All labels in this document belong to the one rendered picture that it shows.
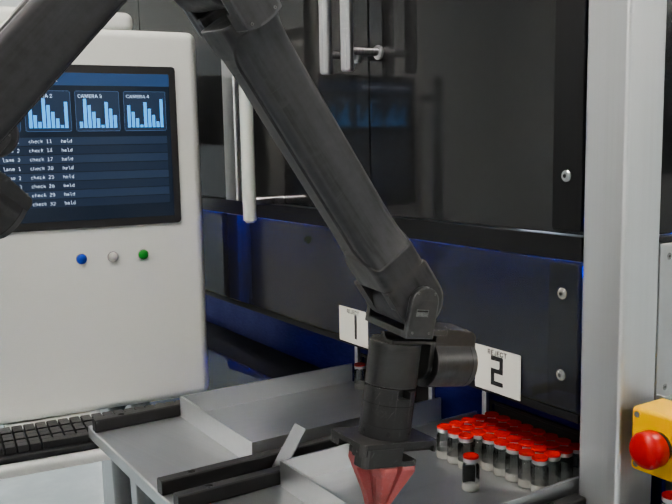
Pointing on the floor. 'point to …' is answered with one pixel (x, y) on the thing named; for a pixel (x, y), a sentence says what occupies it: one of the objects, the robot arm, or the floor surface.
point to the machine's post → (620, 240)
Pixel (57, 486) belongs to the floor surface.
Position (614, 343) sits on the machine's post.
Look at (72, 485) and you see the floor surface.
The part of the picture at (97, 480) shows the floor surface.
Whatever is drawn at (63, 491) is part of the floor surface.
